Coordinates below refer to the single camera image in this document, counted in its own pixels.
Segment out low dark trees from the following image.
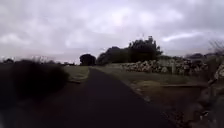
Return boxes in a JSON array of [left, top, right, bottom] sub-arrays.
[[96, 46, 132, 66]]

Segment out small round dark tree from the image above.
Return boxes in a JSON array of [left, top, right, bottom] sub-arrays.
[[79, 53, 97, 67]]

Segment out large dark tree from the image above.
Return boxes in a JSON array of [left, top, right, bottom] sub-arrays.
[[128, 35, 164, 64]]

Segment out grass field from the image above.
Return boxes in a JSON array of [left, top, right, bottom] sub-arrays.
[[63, 65, 91, 83]]

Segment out dark asphalt path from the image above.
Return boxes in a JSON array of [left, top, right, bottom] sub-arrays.
[[31, 67, 178, 128]]

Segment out grass verge with stones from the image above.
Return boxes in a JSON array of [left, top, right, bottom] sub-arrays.
[[94, 64, 224, 128]]

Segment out dark bush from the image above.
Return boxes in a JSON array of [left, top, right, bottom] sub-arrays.
[[0, 59, 70, 108]]

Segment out dry stone wall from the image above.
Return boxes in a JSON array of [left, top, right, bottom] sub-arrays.
[[120, 58, 224, 81]]

